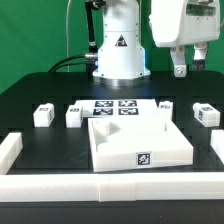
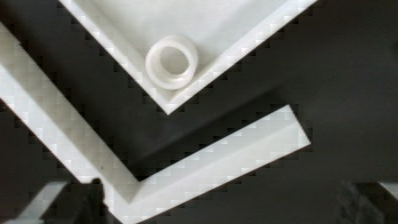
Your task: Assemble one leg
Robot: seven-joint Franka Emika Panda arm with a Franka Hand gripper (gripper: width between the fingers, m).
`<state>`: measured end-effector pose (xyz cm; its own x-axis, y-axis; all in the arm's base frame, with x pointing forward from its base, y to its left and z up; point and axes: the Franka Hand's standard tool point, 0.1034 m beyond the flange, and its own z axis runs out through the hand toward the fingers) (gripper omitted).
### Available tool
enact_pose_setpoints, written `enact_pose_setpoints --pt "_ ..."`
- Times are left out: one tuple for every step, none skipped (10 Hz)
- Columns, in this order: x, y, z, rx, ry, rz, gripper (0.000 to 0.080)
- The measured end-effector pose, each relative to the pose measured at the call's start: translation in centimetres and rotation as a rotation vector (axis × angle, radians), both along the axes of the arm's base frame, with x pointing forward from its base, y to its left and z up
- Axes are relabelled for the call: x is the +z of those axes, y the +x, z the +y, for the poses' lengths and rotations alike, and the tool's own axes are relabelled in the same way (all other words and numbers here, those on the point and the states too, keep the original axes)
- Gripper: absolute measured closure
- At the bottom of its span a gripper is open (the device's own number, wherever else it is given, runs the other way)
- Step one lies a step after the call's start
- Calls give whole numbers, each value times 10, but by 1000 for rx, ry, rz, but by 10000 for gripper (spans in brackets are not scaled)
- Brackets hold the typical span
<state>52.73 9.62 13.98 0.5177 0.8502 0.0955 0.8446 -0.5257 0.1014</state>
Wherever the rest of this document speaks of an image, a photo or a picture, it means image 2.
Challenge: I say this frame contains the white square tabletop part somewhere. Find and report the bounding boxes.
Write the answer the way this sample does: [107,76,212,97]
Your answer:
[59,0,319,113]

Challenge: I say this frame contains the white U-shaped fence wall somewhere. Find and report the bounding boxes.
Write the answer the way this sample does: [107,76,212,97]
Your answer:
[0,24,310,224]

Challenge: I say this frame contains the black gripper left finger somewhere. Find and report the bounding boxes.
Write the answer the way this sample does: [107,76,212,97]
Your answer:
[17,178,113,224]

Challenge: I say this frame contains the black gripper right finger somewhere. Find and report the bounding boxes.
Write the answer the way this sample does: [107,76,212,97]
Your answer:
[337,182,398,224]

